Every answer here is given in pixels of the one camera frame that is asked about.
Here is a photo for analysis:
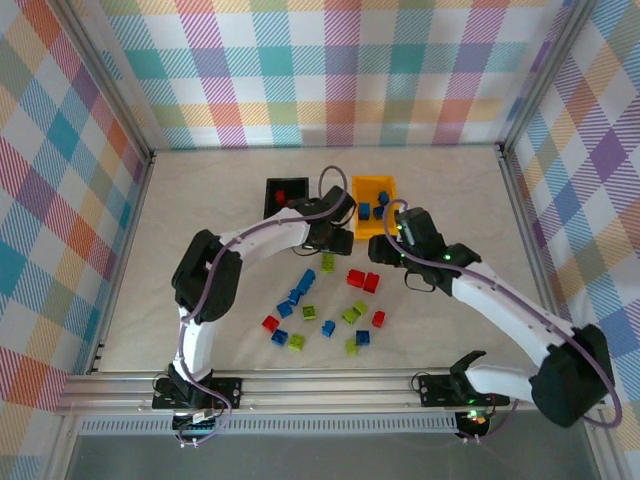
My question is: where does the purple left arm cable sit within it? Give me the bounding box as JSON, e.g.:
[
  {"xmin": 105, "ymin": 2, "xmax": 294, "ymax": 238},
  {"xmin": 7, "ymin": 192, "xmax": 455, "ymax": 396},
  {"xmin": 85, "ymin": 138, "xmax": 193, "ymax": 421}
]
[{"xmin": 174, "ymin": 165, "xmax": 359, "ymax": 449}]

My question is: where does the slotted grey cable duct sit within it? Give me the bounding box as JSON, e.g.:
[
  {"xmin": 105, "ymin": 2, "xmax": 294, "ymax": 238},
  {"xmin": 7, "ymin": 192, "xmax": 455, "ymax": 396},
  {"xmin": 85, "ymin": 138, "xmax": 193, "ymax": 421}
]
[{"xmin": 79, "ymin": 412, "xmax": 461, "ymax": 436}]

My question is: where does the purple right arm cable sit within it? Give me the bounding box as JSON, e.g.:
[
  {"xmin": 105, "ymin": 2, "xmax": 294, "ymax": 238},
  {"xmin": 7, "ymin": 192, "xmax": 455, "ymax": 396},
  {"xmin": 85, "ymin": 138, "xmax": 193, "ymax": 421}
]
[{"xmin": 382, "ymin": 198, "xmax": 624, "ymax": 446}]

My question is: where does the yellow plastic bin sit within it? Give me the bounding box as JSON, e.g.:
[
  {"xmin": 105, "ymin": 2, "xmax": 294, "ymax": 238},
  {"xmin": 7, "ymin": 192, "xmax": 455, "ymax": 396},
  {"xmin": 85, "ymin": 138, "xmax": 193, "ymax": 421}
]
[{"xmin": 351, "ymin": 174, "xmax": 399, "ymax": 241}]

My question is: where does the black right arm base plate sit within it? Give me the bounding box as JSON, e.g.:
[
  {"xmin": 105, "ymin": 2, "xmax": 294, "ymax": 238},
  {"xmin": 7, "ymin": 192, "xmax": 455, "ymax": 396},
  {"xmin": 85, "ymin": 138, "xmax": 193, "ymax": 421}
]
[{"xmin": 417, "ymin": 372, "xmax": 511, "ymax": 409}]

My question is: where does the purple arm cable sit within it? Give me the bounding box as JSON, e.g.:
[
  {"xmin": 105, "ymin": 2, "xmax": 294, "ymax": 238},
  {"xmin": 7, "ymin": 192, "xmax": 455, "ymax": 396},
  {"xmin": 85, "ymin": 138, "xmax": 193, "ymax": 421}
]
[
  {"xmin": 382, "ymin": 198, "xmax": 624, "ymax": 446},
  {"xmin": 174, "ymin": 165, "xmax": 359, "ymax": 449}
]

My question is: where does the white plastic bin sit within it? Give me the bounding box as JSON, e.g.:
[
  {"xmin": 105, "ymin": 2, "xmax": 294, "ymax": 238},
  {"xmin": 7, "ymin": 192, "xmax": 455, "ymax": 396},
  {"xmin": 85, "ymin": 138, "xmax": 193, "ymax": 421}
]
[{"xmin": 308, "ymin": 175, "xmax": 354, "ymax": 221}]

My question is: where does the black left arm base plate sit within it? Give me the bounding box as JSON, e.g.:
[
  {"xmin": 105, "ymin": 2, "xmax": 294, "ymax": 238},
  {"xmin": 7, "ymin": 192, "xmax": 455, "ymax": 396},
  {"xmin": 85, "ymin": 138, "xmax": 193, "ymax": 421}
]
[{"xmin": 152, "ymin": 375, "xmax": 244, "ymax": 411}]

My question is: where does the aluminium side rail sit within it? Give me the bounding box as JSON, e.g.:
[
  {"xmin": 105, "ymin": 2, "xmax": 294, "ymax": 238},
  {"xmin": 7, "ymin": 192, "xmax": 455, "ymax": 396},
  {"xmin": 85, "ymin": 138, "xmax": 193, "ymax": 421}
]
[
  {"xmin": 495, "ymin": 143, "xmax": 574, "ymax": 324},
  {"xmin": 87, "ymin": 147, "xmax": 157, "ymax": 376}
]

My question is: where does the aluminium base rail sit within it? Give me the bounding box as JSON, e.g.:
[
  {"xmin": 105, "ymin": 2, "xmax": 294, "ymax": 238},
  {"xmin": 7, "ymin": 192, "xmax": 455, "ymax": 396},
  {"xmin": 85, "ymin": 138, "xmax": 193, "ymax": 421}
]
[{"xmin": 54, "ymin": 372, "xmax": 541, "ymax": 416}]

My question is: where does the small circuit board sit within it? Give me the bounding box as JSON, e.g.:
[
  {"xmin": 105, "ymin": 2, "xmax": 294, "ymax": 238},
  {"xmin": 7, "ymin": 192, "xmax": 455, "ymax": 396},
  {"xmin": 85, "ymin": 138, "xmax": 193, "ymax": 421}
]
[
  {"xmin": 457, "ymin": 408, "xmax": 494, "ymax": 426},
  {"xmin": 173, "ymin": 408, "xmax": 221, "ymax": 430}
]

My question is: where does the black plastic bin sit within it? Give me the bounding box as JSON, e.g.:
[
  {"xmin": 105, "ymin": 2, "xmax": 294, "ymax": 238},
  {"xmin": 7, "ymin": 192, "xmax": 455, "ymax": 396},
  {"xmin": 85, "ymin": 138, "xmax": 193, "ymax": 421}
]
[{"xmin": 263, "ymin": 176, "xmax": 311, "ymax": 221}]

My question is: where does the aluminium frame post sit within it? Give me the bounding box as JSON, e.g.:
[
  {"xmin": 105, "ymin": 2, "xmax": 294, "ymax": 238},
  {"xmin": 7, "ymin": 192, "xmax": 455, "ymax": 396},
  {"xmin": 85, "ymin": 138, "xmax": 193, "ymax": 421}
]
[
  {"xmin": 494, "ymin": 0, "xmax": 596, "ymax": 156},
  {"xmin": 52, "ymin": 0, "xmax": 157, "ymax": 161}
]

